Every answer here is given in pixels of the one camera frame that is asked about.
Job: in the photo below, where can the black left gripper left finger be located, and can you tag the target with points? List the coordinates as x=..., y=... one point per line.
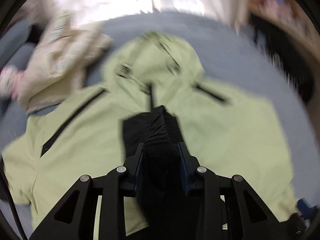
x=73, y=216

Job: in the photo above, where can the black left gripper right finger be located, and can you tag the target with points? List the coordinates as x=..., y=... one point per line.
x=224, y=208

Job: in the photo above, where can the light green black jacket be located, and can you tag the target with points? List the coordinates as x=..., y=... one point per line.
x=155, y=151

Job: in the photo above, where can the cream white puffer jacket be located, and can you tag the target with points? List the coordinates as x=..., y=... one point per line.
x=57, y=67

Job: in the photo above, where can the blue plush bed blanket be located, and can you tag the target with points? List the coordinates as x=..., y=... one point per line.
x=237, y=55

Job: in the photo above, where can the pink white cat plush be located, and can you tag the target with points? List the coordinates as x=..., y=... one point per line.
x=10, y=82

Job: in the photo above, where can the lower blue rolled pillow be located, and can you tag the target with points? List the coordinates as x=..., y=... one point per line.
x=21, y=57

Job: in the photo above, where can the wooden bookshelf desk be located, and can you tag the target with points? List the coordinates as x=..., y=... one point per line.
x=299, y=19

